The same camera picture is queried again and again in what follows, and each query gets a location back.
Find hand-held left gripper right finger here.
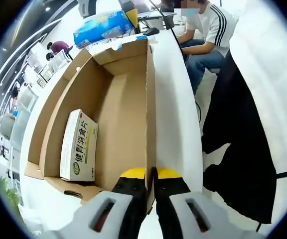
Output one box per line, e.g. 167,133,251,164
153,167,259,239

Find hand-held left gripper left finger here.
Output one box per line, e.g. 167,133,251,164
56,167,149,239

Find blue soft item tissue pack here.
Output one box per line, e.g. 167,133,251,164
73,9,135,50

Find white green medicine box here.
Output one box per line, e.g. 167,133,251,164
59,108,99,182

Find brown cardboard shoe box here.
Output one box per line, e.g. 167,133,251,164
23,34,158,215

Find black computer mouse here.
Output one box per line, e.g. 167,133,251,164
142,27,160,36

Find person's black trousers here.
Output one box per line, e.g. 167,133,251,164
202,48,279,225

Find person in white shirt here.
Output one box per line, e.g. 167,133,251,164
229,0,287,225

